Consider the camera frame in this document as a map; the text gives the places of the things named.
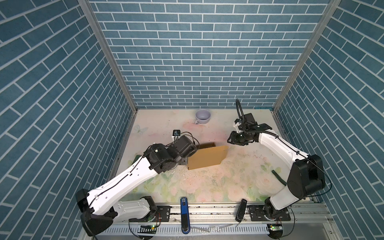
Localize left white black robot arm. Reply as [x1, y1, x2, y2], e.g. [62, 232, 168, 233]
[75, 133, 200, 237]

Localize right green controller board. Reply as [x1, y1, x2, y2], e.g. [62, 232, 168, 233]
[268, 224, 284, 232]

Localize blue black handheld tool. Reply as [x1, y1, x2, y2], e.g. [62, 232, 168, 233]
[181, 197, 191, 235]

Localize lavender ceramic cup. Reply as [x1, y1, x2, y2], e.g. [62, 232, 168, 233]
[195, 109, 211, 125]

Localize brown cardboard box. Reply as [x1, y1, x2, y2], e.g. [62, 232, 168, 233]
[187, 143, 229, 170]

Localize aluminium front rail frame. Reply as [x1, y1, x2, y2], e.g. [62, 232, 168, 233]
[93, 202, 342, 240]

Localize black handheld device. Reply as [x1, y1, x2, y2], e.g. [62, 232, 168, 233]
[235, 199, 248, 223]

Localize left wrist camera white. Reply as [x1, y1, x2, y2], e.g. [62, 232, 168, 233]
[172, 130, 181, 141]

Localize white slotted cable duct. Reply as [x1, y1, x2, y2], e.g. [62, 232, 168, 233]
[99, 224, 270, 237]

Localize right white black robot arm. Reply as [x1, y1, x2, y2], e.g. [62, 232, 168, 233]
[227, 112, 326, 221]

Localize green pliers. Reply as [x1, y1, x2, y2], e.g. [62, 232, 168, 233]
[272, 170, 287, 186]

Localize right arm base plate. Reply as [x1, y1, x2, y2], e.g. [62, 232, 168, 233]
[247, 205, 291, 222]

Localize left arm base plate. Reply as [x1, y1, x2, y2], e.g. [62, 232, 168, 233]
[130, 206, 171, 223]

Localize green rectangular block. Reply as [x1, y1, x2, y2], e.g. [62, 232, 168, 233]
[132, 155, 142, 165]

